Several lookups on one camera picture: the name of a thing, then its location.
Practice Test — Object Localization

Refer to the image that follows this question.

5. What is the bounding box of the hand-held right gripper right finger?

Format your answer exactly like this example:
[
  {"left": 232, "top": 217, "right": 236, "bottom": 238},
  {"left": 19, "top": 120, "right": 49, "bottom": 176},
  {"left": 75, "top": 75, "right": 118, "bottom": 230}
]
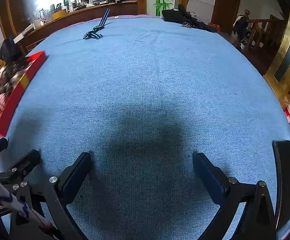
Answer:
[{"left": 193, "top": 152, "right": 277, "bottom": 240}]

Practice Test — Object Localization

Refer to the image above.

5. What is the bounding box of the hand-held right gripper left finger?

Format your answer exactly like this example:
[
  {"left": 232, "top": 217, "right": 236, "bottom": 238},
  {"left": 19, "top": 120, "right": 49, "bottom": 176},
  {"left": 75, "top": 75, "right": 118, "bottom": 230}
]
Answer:
[{"left": 10, "top": 152, "right": 93, "bottom": 240}]

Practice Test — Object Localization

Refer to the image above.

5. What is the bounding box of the red rimmed white tray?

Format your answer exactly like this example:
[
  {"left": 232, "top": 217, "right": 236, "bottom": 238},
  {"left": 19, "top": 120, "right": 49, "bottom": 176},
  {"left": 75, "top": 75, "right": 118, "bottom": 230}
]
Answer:
[{"left": 0, "top": 51, "right": 48, "bottom": 137}]

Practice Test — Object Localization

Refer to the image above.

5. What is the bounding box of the black curved panel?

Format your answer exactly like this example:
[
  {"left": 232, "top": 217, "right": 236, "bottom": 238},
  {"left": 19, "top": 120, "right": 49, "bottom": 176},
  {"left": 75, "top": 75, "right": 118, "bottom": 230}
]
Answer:
[{"left": 272, "top": 139, "right": 290, "bottom": 231}]

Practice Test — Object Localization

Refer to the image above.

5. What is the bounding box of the black box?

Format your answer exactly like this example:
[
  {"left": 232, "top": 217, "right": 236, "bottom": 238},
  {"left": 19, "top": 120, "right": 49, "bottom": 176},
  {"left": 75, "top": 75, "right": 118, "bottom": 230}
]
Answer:
[{"left": 0, "top": 37, "right": 23, "bottom": 62}]

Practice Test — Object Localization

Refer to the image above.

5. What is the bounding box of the blue tablecloth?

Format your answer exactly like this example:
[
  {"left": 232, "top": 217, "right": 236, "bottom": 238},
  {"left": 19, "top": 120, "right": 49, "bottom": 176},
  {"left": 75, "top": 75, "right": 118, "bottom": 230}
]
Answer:
[{"left": 0, "top": 14, "right": 290, "bottom": 240}]

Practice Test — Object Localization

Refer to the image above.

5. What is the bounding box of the white flat box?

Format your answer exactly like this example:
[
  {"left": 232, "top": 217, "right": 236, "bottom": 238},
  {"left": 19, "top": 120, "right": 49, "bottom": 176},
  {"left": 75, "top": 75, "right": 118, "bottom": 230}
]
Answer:
[{"left": 13, "top": 24, "right": 35, "bottom": 44}]

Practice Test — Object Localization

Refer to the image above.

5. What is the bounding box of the yellow box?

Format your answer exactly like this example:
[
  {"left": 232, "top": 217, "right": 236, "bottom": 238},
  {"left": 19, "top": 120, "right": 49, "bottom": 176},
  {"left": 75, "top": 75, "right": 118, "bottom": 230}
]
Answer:
[{"left": 52, "top": 9, "right": 68, "bottom": 21}]

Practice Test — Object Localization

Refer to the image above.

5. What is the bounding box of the gold pillar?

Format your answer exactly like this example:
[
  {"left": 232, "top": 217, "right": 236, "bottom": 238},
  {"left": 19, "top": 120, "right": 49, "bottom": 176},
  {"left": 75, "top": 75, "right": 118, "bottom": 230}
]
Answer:
[{"left": 263, "top": 8, "right": 290, "bottom": 102}]

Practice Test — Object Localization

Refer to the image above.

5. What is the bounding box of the wooden stair railing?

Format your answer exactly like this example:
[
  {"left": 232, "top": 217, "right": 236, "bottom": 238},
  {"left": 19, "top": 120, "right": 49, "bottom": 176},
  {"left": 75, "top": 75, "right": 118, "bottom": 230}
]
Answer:
[{"left": 233, "top": 9, "right": 289, "bottom": 53}]

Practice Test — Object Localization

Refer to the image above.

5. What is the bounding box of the wooden counter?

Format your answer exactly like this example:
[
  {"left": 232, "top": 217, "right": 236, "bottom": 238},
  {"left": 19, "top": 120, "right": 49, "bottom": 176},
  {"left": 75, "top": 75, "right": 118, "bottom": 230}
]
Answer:
[{"left": 7, "top": 0, "right": 138, "bottom": 53}]

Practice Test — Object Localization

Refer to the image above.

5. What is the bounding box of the black bag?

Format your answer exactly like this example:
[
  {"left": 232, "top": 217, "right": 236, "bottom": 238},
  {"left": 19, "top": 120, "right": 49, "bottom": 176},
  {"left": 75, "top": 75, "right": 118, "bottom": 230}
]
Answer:
[{"left": 161, "top": 4, "right": 219, "bottom": 33}]

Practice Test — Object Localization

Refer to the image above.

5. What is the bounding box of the brown wooden door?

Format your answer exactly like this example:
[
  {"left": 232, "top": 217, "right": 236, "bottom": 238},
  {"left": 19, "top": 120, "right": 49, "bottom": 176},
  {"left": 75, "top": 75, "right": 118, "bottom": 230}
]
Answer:
[{"left": 211, "top": 0, "right": 242, "bottom": 33}]

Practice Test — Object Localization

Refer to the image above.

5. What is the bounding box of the red white printed strap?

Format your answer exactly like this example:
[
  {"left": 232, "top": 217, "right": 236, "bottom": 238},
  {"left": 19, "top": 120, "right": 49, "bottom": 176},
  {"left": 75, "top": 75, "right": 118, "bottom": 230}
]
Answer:
[{"left": 0, "top": 166, "right": 56, "bottom": 236}]

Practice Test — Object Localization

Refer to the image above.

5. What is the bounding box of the dark coat on post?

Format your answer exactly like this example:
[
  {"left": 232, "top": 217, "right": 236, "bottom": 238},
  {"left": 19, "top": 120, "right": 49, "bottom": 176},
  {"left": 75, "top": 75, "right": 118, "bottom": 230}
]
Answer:
[{"left": 233, "top": 15, "right": 251, "bottom": 41}]

